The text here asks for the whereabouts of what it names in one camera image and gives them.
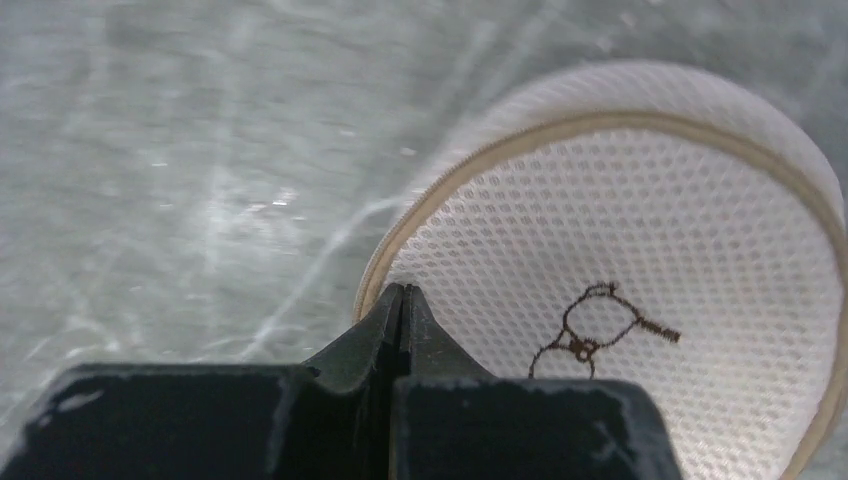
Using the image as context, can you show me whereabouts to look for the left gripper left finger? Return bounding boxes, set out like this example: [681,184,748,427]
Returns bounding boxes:
[1,285,405,479]

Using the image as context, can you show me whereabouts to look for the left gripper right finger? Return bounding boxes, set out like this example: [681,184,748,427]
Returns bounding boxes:
[390,285,682,479]

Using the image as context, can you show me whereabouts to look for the white mesh laundry bag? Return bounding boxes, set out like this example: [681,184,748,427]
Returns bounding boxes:
[354,61,847,479]

